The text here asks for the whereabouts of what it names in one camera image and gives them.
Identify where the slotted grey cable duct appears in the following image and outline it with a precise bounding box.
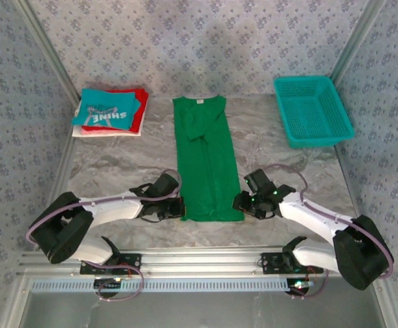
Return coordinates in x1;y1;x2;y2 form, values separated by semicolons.
31;277;317;293

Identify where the teal plastic basket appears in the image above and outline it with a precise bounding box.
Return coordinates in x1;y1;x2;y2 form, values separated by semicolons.
273;75;355;148

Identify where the green t-shirt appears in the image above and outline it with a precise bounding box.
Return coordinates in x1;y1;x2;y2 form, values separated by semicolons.
172;96;246;222

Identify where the teal t-shirt with white print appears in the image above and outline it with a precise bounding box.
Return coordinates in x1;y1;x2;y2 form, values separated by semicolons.
71;87;141;131

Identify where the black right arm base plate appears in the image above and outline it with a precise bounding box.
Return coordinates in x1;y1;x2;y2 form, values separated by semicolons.
261;251;324;275

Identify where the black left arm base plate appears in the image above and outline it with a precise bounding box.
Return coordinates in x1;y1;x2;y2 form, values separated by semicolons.
79;251;142;275

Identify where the aluminium corner post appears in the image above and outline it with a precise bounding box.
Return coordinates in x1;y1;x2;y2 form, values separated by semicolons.
14;0;81;103
330;0;387;83

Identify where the small controller circuit board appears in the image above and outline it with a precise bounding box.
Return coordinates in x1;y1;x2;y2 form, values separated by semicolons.
286;279;315;292
94;277;124;288

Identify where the red folded t-shirt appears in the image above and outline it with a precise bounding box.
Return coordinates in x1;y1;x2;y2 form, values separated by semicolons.
81;87;150;135

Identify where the aluminium mounting rail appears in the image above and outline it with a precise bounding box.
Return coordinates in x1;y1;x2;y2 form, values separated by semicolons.
17;248;389;276

